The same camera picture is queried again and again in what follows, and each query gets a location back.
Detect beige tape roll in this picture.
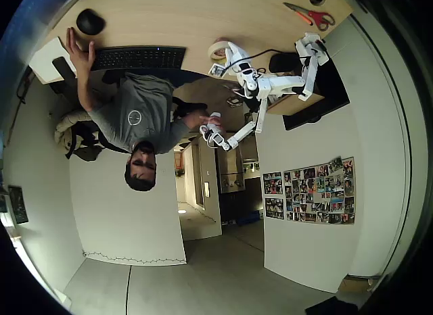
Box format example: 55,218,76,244
207,40,234,62

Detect white leader arm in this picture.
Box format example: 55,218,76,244
198,91,271,153

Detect person's left forearm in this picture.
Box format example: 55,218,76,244
76,70,95,112

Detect person's right forearm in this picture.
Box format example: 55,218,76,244
184,114,204,129

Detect person's right hand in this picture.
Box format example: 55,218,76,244
187,112,223,130

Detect person's left hand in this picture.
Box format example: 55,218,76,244
66,26,97,74

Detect black flat panel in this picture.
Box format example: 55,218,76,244
269,51,351,132

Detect black keyboard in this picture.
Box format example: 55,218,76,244
89,45,187,72

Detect person in grey shirt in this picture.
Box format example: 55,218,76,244
88,73,204,193

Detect small photo sheet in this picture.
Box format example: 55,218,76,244
265,197,285,220
263,172,283,195

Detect large photo collage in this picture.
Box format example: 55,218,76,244
283,155,356,225

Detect black computer mouse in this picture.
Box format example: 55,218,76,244
76,8,106,35

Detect black chair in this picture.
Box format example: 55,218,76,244
64,120,136,162

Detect black phone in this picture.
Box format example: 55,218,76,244
52,56,78,80

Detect beige jacket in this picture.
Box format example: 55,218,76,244
53,110,99,153

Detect white notebook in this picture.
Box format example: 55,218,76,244
28,37,81,84

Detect cardboard box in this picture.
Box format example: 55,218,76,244
338,276,383,294

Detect dark framed picture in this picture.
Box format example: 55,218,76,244
8,185,30,225

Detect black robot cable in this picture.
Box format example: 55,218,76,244
223,48,311,76

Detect red handled scissors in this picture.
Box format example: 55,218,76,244
283,2,336,32

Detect fairy light string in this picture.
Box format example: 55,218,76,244
82,249,187,264

